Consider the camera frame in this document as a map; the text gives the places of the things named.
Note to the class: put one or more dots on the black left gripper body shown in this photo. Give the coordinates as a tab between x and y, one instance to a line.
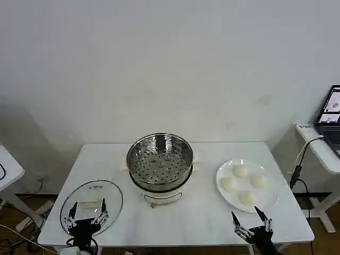
83	232

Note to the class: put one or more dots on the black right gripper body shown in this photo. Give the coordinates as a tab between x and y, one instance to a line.
261	240

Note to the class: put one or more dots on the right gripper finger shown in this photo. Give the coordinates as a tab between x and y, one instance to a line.
263	215
236	221

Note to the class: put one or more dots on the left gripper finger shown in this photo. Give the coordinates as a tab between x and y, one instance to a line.
72	212
103	210

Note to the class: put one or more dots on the white steamed bun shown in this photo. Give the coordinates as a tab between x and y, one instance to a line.
259	181
229	184
248	197
241	171

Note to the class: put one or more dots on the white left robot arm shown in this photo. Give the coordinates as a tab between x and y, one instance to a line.
69	251

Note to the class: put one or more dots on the white round plate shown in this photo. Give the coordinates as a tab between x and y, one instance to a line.
265	199

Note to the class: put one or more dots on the glass pot lid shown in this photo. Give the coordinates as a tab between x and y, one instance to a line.
91	192

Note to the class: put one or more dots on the white floor power strip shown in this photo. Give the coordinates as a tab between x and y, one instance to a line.
130	251

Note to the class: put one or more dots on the white electric pot base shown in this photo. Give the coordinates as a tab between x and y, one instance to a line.
162	197

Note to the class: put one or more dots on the steel steamer basket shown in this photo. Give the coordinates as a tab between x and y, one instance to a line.
159	164

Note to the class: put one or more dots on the small white side table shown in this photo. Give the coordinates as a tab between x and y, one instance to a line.
10	170

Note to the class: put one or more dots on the white desk with laptop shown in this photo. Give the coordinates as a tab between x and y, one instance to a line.
318	156

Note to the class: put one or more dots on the open black laptop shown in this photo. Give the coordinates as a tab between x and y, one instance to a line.
329	117

